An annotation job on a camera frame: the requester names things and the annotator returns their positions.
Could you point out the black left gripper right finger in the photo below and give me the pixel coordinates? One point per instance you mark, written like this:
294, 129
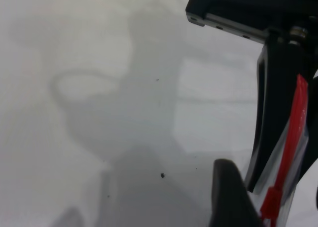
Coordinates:
316, 192

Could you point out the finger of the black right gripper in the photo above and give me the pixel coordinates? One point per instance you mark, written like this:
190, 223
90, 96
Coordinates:
314, 117
272, 88

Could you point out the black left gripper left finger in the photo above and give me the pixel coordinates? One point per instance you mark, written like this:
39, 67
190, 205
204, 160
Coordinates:
228, 194

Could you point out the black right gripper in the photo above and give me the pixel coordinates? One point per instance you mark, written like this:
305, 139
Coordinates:
236, 6

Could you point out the clear plastic zipper bag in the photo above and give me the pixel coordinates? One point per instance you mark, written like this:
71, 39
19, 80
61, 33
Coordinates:
296, 112

